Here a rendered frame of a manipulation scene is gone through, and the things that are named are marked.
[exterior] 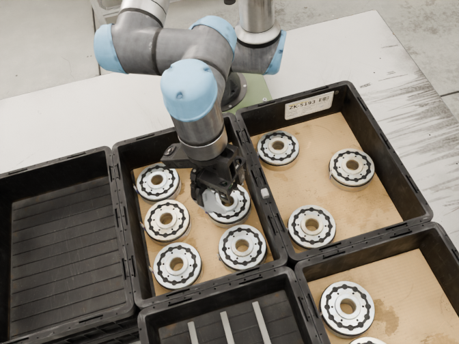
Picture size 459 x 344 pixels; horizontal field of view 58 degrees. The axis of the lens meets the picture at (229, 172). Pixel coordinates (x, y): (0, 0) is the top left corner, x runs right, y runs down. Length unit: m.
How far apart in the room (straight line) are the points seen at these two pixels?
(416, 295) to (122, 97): 1.03
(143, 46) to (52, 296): 0.58
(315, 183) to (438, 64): 1.71
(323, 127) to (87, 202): 0.62
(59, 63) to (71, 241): 1.90
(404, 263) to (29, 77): 2.39
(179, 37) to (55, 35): 2.42
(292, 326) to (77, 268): 0.48
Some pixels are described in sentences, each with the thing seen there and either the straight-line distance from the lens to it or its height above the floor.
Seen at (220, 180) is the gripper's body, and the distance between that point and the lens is 0.71.
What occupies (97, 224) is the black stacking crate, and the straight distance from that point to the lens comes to 1.02.
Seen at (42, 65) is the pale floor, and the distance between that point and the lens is 2.86.
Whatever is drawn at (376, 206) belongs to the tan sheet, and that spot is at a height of 0.83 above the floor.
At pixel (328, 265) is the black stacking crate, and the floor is 0.89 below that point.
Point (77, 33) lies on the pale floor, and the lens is 2.98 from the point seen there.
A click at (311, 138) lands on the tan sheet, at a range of 1.07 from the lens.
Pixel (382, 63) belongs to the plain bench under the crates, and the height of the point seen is 0.70.
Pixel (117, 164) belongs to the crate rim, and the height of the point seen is 0.93.
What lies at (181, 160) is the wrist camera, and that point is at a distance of 0.72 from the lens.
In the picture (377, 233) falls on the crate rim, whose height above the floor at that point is 0.93.
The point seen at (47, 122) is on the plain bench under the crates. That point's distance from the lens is 1.46.
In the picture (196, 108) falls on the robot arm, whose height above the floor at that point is 1.27.
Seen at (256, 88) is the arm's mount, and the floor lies 0.76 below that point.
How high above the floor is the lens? 1.68
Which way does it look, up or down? 57 degrees down
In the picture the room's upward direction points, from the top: 9 degrees counter-clockwise
